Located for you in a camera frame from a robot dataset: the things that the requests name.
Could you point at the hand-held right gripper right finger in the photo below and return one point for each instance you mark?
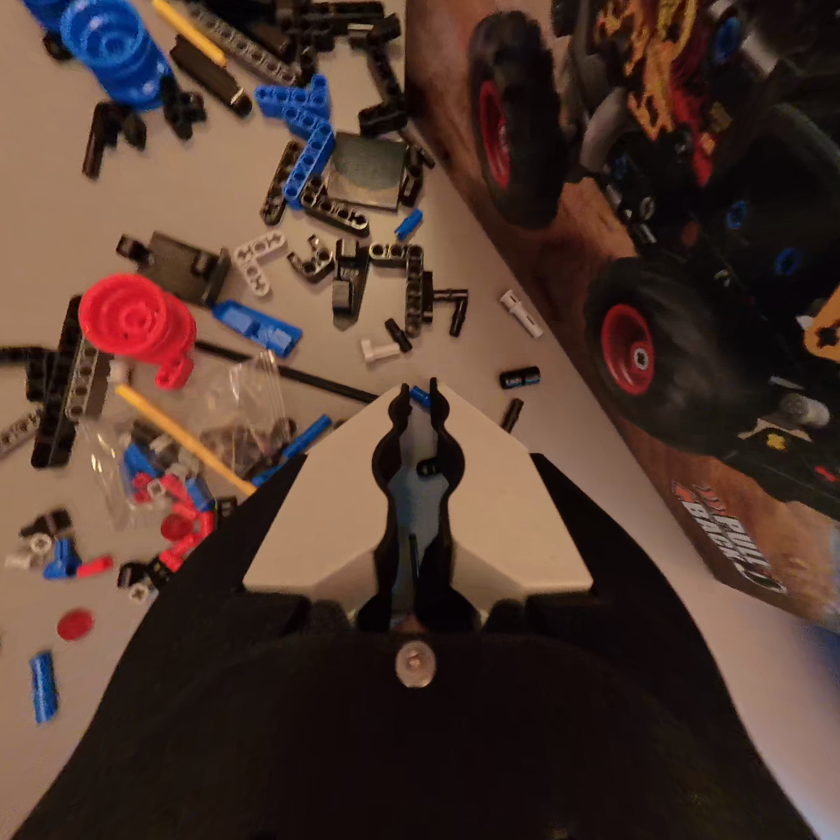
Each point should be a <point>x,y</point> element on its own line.
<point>505,512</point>

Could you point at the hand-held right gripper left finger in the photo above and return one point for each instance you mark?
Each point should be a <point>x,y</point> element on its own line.
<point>315,512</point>

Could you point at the clear bag of small parts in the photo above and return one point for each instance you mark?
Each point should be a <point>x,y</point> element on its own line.
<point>249,394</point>

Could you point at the small blue toy pin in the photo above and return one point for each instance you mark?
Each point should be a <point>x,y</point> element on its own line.
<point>418,396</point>

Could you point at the blue toy axle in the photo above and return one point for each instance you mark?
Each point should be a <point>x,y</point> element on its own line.
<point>295,446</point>

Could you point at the black toy cylinder connector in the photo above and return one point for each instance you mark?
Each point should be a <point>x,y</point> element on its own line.
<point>520,377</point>

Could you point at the long dark toy axle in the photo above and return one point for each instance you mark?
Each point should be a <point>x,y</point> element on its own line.
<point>295,375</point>

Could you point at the white toy axle pin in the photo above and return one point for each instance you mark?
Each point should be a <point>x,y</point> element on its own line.
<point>522,313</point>
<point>377,351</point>

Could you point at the small blue toy panel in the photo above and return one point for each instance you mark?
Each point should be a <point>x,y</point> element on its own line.
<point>256,328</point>

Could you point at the pile of black toy beams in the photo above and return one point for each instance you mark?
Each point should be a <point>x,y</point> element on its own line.
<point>415,295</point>

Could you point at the white angled toy beam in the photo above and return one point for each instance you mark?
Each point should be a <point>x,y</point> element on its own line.
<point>253,262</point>

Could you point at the red toy wheel rim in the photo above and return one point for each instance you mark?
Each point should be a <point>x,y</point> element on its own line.
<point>131,321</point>

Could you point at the red round toy tile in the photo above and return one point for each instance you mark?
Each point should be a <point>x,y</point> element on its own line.
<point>75,625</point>

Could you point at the black square toy panel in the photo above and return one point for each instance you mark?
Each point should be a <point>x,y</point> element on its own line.
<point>364,170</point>
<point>184,269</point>

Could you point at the blue toy axle connector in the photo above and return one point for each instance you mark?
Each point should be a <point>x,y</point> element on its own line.
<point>44,686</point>

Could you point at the blue angled toy beam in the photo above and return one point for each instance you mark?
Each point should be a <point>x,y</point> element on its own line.
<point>312,164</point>
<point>295,102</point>

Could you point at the printed toy truck box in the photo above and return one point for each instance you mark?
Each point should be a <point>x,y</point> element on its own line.
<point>656,197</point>

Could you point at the blue spoked toy wheel rim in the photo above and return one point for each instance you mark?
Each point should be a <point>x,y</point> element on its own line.
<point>43,13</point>

